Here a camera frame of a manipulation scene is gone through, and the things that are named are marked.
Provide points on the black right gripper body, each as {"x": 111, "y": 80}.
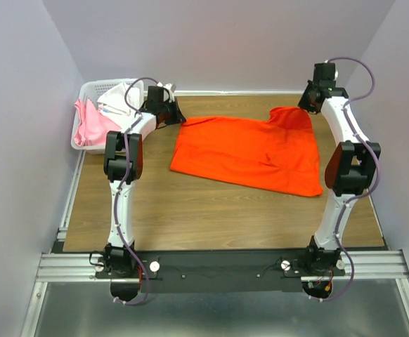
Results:
{"x": 304, "y": 100}

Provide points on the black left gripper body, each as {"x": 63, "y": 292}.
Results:
{"x": 170, "y": 114}

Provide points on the orange t shirt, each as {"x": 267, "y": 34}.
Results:
{"x": 279, "y": 154}

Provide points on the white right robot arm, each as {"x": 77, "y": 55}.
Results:
{"x": 351, "y": 173}

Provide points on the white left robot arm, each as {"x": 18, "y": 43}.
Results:
{"x": 123, "y": 165}

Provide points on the white t shirt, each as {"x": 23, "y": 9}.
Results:
{"x": 118, "y": 107}

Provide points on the white plastic laundry basket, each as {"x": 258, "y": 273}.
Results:
{"x": 93, "y": 90}

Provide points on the pink t shirt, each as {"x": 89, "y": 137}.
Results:
{"x": 93, "y": 127}

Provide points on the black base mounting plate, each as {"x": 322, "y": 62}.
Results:
{"x": 220, "y": 271}

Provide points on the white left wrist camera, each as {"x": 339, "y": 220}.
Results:
{"x": 168, "y": 91}

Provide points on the aluminium frame rail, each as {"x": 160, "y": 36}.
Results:
{"x": 222, "y": 293}

